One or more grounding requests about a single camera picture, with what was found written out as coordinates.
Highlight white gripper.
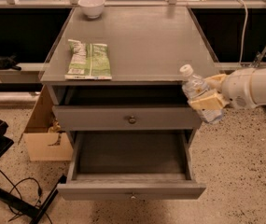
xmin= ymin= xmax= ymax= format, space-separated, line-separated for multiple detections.
xmin=188 ymin=68 xmax=257 ymax=110

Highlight clear plastic water bottle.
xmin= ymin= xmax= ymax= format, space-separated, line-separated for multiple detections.
xmin=180 ymin=64 xmax=223 ymax=124

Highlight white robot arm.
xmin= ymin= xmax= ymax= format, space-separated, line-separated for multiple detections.
xmin=189 ymin=68 xmax=266 ymax=110

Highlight grey wooden drawer cabinet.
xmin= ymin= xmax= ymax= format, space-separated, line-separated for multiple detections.
xmin=38 ymin=5 xmax=223 ymax=142

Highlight grey open lower drawer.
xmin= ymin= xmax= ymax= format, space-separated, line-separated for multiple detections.
xmin=58 ymin=131 xmax=206 ymax=201

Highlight grey upper drawer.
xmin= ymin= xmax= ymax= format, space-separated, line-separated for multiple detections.
xmin=52 ymin=105 xmax=202 ymax=131

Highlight green snack bag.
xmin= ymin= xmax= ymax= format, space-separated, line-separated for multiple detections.
xmin=64 ymin=39 xmax=112 ymax=80

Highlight white ceramic bowl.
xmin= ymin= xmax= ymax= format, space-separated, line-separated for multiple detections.
xmin=78 ymin=0 xmax=105 ymax=19

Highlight brown cardboard box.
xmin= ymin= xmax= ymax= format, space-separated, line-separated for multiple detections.
xmin=23 ymin=86 xmax=73 ymax=161

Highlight black stand base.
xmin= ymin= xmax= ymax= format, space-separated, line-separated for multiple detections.
xmin=0 ymin=120 xmax=66 ymax=224

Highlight black bag on shelf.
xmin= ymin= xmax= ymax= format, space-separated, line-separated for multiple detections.
xmin=0 ymin=56 xmax=21 ymax=71

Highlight white hanging cable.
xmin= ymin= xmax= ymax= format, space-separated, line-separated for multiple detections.
xmin=234 ymin=0 xmax=248 ymax=65

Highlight black floor cable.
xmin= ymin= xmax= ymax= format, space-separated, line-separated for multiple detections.
xmin=0 ymin=163 xmax=54 ymax=224

